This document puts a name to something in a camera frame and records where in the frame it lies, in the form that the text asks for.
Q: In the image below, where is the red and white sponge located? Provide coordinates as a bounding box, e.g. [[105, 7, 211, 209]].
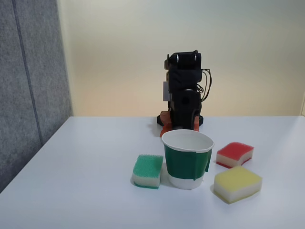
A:
[[215, 142, 254, 169]]

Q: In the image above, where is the white paper cup green tape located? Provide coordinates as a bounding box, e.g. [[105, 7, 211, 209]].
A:
[[161, 129, 215, 191]]

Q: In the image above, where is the green and white sponge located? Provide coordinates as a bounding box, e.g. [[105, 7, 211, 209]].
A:
[[131, 154, 164, 190]]

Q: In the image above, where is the yellow and white sponge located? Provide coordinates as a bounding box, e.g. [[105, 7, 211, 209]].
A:
[[213, 166, 264, 205]]

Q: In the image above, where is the grey fabric partition panel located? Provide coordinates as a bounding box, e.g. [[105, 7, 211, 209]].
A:
[[0, 0, 73, 194]]

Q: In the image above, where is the white wall socket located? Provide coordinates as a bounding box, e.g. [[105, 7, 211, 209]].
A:
[[163, 81, 173, 101]]

